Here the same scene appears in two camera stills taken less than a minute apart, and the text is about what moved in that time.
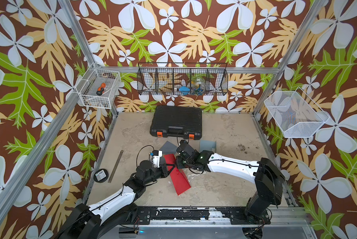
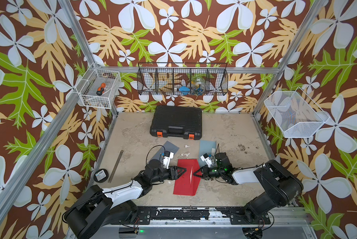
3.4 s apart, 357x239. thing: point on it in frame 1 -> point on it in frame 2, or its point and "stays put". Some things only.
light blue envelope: x=209 y=145 stays put
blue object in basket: x=184 y=90 stays put
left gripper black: x=164 y=172 -> x=173 y=173
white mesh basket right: x=295 y=113 stays put
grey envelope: x=168 y=148 stays put
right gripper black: x=178 y=160 -> x=205 y=174
